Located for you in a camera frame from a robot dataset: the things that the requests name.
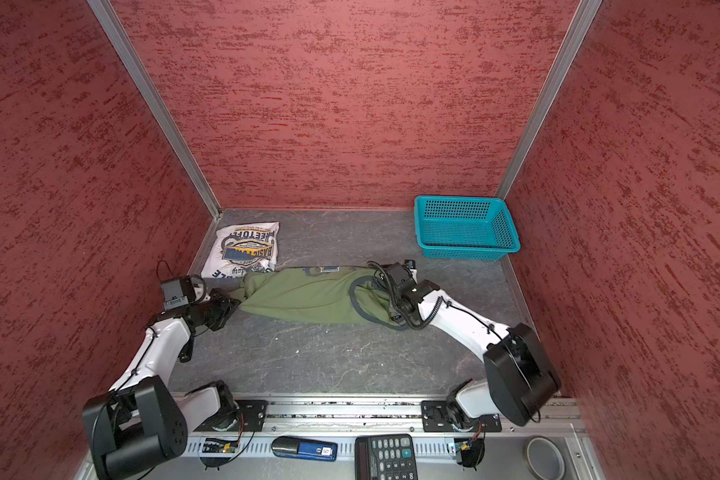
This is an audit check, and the grey tape roll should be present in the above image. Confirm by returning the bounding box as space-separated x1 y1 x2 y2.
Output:
523 436 566 480

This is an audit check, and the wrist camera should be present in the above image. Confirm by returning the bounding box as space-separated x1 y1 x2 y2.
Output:
383 260 416 288
160 275 207 312

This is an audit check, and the left small circuit board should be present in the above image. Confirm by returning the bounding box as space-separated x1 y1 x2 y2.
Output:
201 438 240 455

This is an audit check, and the aluminium corner post right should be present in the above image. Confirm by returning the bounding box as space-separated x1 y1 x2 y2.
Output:
495 0 602 200

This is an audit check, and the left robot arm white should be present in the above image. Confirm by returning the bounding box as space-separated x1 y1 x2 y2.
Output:
82 289 243 479

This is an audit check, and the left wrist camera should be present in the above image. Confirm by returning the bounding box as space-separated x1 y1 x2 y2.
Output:
160 275 207 312

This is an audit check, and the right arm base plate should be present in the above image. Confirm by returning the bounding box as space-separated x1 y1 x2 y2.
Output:
421 400 502 434

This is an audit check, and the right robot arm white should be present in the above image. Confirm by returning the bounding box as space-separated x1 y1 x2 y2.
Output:
382 274 561 431

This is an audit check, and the white tank top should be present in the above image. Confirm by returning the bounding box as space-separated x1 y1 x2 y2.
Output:
201 222 280 279

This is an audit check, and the aluminium corner post left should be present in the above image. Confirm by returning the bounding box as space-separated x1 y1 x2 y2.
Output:
87 0 223 220

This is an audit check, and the green grey tank top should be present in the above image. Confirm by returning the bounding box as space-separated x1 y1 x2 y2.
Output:
230 266 408 331

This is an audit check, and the aluminium corner post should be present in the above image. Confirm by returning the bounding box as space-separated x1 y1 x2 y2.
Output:
495 0 602 200
87 0 223 220

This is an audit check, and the teal plastic basket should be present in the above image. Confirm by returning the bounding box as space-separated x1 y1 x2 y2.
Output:
414 195 521 261

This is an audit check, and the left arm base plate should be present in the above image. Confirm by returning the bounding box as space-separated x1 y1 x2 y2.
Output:
197 399 269 434

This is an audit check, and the black calculator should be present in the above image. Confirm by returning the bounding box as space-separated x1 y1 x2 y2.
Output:
354 434 419 480

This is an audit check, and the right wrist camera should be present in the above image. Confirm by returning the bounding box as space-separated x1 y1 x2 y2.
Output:
383 260 416 288

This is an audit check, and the white perforated cable strip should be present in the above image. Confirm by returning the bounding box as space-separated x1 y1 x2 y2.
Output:
182 435 459 462

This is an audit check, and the small circuit board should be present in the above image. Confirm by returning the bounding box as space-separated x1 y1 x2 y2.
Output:
201 438 240 455
454 439 485 470

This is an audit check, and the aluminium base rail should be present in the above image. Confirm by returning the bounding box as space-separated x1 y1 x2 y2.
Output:
173 392 586 436

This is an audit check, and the blue black stapler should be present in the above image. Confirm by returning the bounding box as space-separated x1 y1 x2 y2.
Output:
271 436 338 462

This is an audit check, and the right small circuit board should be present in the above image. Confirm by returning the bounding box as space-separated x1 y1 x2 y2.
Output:
454 439 485 470

